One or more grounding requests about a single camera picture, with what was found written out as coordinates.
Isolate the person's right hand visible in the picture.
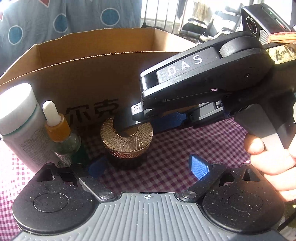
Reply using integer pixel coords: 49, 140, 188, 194
244, 133, 296, 201

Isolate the purple checkered tablecloth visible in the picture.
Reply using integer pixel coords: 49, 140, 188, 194
1, 119, 249, 240

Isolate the white pill bottle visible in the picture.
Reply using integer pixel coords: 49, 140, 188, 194
1, 83, 59, 172

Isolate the blue patterned blanket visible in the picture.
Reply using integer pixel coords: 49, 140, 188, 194
1, 0, 142, 74

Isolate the brown cardboard box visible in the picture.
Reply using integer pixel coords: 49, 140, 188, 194
1, 28, 194, 128

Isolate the gold lidded jar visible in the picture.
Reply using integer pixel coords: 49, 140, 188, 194
100, 117, 154, 170

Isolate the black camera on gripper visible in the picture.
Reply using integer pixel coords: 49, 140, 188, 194
240, 3, 292, 45

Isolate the metal balcony railing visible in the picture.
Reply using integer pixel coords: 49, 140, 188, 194
140, 0, 182, 34

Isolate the wheelchair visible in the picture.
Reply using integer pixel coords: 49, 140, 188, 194
178, 7, 241, 44

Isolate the green dropper bottle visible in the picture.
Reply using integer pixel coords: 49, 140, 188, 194
42, 100, 81, 167

